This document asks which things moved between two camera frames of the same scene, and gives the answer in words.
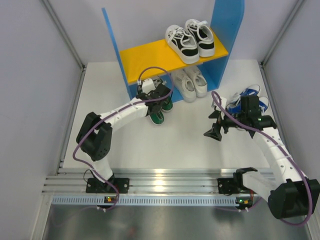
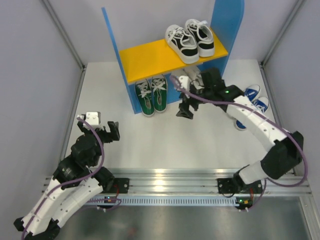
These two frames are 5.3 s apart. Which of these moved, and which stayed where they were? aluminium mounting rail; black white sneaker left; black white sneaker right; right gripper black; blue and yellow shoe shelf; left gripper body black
Moved: right gripper black; left gripper body black
Stayed: black white sneaker left; aluminium mounting rail; black white sneaker right; blue and yellow shoe shelf
